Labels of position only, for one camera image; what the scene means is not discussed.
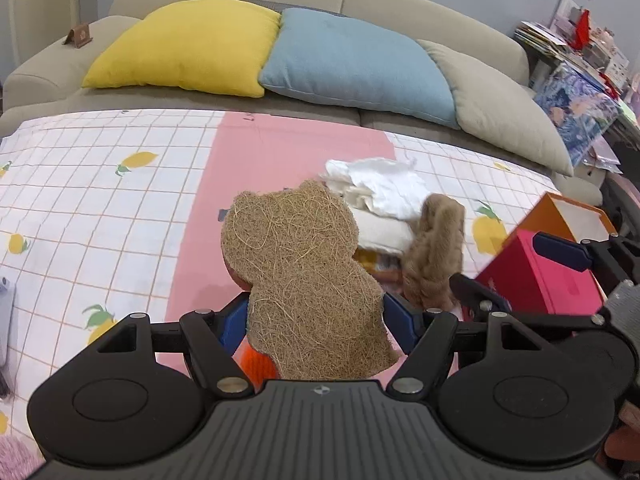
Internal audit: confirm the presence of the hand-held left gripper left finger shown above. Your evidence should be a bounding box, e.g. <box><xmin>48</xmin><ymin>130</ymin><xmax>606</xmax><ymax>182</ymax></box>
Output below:
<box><xmin>92</xmin><ymin>292</ymin><xmax>254</xmax><ymax>397</ymax></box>

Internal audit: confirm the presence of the orange printed packet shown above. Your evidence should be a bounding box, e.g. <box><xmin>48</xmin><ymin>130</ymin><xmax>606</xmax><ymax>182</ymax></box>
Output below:
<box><xmin>356</xmin><ymin>247</ymin><xmax>406</xmax><ymax>287</ymax></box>

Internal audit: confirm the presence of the yellow pillow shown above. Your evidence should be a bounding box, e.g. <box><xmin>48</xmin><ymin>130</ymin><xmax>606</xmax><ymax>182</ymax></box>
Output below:
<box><xmin>81</xmin><ymin>0</ymin><xmax>282</xmax><ymax>99</ymax></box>

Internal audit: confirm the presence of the beige sofa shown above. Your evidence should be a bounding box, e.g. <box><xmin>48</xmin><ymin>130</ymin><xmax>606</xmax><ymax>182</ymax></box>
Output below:
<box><xmin>0</xmin><ymin>0</ymin><xmax>606</xmax><ymax>207</ymax></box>

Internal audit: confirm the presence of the beige pillow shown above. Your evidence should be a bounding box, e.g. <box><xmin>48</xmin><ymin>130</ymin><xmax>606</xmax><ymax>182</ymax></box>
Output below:
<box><xmin>417</xmin><ymin>39</ymin><xmax>575</xmax><ymax>177</ymax></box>

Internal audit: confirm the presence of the grey device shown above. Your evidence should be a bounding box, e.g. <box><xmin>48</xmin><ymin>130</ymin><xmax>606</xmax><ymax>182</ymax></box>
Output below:
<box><xmin>0</xmin><ymin>275</ymin><xmax>17</xmax><ymax>367</ymax></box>

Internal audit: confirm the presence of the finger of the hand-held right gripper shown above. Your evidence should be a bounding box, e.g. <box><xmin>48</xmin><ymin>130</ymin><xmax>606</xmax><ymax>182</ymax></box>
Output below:
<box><xmin>532</xmin><ymin>230</ymin><xmax>640</xmax><ymax>287</ymax></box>
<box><xmin>450</xmin><ymin>273</ymin><xmax>514</xmax><ymax>322</ymax></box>

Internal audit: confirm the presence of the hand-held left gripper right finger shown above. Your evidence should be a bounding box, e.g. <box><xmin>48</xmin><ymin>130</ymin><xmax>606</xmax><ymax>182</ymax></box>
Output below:
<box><xmin>382</xmin><ymin>293</ymin><xmax>553</xmax><ymax>397</ymax></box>

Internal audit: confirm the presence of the brown plush cloth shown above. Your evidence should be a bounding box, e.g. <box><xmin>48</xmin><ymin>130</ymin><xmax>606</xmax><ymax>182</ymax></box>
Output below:
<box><xmin>402</xmin><ymin>193</ymin><xmax>467</xmax><ymax>311</ymax></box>

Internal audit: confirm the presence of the brown phone stand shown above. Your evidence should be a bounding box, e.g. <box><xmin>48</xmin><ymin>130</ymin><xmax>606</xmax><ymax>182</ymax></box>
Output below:
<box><xmin>62</xmin><ymin>22</ymin><xmax>94</xmax><ymax>47</ymax></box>

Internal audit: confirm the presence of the lemon print grid blanket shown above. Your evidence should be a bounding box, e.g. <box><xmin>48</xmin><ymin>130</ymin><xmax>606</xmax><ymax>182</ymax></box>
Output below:
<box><xmin>0</xmin><ymin>108</ymin><xmax>566</xmax><ymax>463</ymax></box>

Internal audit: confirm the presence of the white tissue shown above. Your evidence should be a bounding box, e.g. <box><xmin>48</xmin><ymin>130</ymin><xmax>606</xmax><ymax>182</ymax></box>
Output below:
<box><xmin>325</xmin><ymin>156</ymin><xmax>432</xmax><ymax>221</ymax></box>

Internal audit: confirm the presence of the orange cardboard box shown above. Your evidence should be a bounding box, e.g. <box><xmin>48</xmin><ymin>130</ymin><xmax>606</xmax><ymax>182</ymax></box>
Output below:
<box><xmin>501</xmin><ymin>191</ymin><xmax>619</xmax><ymax>261</ymax></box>

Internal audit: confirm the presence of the light blue pillow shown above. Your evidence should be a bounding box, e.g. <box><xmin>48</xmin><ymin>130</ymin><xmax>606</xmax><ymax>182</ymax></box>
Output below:
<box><xmin>258</xmin><ymin>7</ymin><xmax>461</xmax><ymax>131</ymax></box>

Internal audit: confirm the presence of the cream towel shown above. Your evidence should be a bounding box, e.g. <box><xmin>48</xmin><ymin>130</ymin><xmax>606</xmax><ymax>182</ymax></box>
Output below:
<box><xmin>319</xmin><ymin>172</ymin><xmax>417</xmax><ymax>257</ymax></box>

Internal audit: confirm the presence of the brown coir bear-shaped scrubber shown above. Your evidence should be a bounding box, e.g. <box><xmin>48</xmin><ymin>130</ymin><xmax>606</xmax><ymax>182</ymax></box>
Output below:
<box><xmin>221</xmin><ymin>180</ymin><xmax>400</xmax><ymax>393</ymax></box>

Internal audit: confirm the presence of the cluttered side table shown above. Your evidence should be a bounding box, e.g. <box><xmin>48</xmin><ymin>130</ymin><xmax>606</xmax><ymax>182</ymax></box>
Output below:
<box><xmin>515</xmin><ymin>0</ymin><xmax>632</xmax><ymax>92</ymax></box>

